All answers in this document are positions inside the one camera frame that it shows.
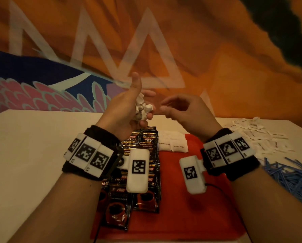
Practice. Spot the person's left hand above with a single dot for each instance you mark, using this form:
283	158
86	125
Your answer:
118	113

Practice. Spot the person's right hand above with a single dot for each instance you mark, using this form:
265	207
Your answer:
196	113

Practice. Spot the person's left thumb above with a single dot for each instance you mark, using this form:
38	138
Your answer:
135	83

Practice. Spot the person's right thumb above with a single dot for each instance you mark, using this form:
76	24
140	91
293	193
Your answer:
173	99

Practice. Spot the bunch of white sachets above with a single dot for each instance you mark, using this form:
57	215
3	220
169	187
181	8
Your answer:
142	107

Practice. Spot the person's left forearm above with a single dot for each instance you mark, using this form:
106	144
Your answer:
64	210

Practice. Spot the person's right forearm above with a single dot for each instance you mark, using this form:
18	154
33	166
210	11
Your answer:
270	207

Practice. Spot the stack of white sugar packets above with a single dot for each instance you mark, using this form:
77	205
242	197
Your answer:
172	142

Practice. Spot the black wristband with marker tags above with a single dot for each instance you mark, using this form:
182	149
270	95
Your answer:
229	151
92	154

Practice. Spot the pile of white paper packets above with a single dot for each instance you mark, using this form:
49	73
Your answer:
262	139

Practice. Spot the row of black coffee packets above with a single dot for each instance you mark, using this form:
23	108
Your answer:
143	199

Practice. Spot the red plastic tray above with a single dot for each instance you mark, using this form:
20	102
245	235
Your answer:
186	207

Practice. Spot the pile of blue stir sticks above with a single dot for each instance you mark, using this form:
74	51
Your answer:
291	178

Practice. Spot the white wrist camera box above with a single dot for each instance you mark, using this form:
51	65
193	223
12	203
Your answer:
192	175
138	172

